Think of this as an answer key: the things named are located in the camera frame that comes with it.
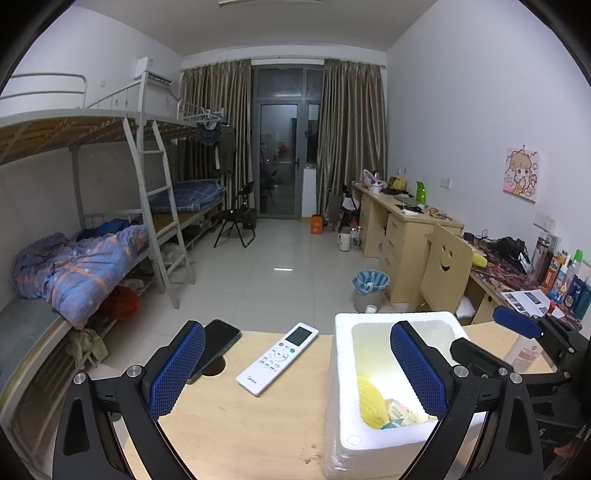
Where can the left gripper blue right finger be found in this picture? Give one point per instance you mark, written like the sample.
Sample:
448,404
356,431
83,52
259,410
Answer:
507,447

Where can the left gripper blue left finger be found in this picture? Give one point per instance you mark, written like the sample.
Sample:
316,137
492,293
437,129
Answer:
87,446

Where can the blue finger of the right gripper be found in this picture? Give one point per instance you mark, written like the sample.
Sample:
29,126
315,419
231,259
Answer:
477,360
516,322

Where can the floral tissue pack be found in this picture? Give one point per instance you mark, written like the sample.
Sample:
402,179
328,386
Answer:
400,416

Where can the yellow foam fruit net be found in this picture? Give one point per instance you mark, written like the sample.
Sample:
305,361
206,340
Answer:
372,404

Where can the printed paper sheet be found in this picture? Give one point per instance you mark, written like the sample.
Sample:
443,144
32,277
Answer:
528,302

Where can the white lotion pump bottle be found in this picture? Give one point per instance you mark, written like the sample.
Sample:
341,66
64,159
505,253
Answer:
523,354

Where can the cluster of toiletry bottles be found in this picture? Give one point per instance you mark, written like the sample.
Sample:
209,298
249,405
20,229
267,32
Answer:
563,277

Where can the black bag on desk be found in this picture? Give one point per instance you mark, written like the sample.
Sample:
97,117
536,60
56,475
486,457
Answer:
513,251

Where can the wooden smiley chair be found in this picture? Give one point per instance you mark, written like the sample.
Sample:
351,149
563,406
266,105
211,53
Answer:
447,271

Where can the white styrofoam box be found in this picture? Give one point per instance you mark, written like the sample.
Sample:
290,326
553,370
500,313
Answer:
361,347

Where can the trash bin blue bag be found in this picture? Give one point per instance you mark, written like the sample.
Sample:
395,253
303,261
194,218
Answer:
370,287

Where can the black smartphone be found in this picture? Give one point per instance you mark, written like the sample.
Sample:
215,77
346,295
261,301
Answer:
220,337

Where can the wooden desk with drawers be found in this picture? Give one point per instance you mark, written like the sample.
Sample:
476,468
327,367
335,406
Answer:
398,240

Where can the anime girl poster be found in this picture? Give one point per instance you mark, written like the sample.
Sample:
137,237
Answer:
521,176

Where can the blue orange quilt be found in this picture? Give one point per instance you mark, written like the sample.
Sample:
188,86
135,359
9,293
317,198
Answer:
75,277

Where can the white remote control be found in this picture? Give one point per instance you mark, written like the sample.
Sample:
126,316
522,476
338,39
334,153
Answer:
269,366

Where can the green bottle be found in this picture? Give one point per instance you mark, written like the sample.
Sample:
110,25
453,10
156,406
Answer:
421,195

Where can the white kettle jug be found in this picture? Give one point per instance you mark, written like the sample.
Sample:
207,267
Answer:
344,241

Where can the orange box on floor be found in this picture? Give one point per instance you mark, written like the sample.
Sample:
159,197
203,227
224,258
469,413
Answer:
317,225

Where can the blue plaid mattress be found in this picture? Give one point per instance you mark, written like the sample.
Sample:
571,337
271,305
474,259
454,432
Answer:
189,196

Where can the black folding chair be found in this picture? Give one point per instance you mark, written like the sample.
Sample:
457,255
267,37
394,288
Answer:
239,215

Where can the right brown curtain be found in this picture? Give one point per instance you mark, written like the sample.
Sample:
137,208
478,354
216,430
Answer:
352,127

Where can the brown curtain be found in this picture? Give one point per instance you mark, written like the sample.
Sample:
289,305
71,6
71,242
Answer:
352,127
223,90

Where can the hanging dark clothes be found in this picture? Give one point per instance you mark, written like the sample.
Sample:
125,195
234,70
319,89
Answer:
222,139

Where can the glass balcony door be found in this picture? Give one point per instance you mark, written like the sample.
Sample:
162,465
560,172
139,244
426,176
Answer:
286,107

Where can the left brown curtain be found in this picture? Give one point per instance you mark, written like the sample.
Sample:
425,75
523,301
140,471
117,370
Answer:
223,90

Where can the white air conditioner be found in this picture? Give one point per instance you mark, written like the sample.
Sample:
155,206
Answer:
144,68

